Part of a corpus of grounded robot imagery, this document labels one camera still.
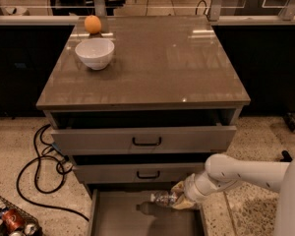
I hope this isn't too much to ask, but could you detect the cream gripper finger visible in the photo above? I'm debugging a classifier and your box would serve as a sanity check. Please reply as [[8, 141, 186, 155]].
[[171, 181, 184, 194], [172, 195, 196, 210]]

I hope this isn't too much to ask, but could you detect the clear plastic water bottle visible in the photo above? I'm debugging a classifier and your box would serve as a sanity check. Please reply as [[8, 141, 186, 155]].
[[150, 191, 178, 207]]

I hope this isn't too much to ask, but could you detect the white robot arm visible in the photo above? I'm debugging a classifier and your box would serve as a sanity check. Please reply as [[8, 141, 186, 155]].
[[172, 154, 295, 236]]

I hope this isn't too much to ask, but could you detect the grey top drawer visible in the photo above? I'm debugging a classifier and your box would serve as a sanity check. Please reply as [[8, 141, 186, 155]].
[[52, 109, 236, 155]]

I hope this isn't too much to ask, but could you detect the grey drawer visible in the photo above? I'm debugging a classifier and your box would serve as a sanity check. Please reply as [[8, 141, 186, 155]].
[[72, 152, 211, 184], [52, 109, 236, 155], [87, 182, 206, 236]]

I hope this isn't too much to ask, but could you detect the grey middle drawer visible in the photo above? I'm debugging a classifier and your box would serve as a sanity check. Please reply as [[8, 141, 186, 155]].
[[72, 152, 211, 184]]

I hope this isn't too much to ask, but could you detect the grey bottom drawer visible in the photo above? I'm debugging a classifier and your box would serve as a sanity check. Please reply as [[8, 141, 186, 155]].
[[87, 182, 206, 236]]

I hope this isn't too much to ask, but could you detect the grey drawer cabinet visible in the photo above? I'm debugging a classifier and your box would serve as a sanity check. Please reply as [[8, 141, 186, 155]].
[[35, 15, 252, 236]]

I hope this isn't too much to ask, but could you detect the black floor bar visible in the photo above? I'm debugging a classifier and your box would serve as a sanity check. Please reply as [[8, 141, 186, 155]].
[[281, 150, 293, 162]]

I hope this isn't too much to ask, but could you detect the silver can top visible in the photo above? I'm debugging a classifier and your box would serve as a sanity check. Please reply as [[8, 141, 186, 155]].
[[24, 223, 37, 236]]

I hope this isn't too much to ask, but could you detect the white ceramic bowl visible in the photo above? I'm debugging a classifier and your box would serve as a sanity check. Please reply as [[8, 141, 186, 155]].
[[75, 37, 115, 70]]

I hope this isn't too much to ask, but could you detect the red soda can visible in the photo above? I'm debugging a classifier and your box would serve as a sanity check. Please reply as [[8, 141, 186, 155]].
[[2, 208, 25, 233]]

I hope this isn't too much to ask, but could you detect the orange fruit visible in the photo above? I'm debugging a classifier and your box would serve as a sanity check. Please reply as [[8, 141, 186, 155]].
[[85, 15, 101, 34]]

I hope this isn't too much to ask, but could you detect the black floor cable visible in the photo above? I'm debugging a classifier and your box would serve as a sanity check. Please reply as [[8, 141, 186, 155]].
[[16, 124, 90, 222]]

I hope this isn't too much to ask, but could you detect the black wire basket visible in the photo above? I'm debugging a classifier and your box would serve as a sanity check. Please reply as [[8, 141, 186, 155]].
[[0, 196, 43, 236]]

